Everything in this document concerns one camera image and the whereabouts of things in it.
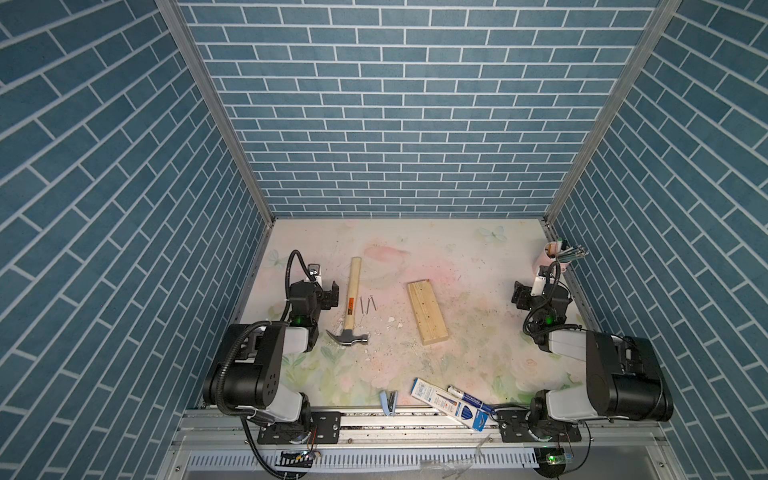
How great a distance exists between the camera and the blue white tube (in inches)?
30.7

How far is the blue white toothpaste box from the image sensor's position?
2.50ft

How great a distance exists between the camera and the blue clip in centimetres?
77

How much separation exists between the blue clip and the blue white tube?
0.15 metres

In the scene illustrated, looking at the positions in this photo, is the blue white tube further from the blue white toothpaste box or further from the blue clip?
the blue clip

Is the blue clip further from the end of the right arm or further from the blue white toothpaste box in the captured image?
the end of the right arm

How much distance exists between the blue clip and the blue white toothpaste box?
2.0 inches
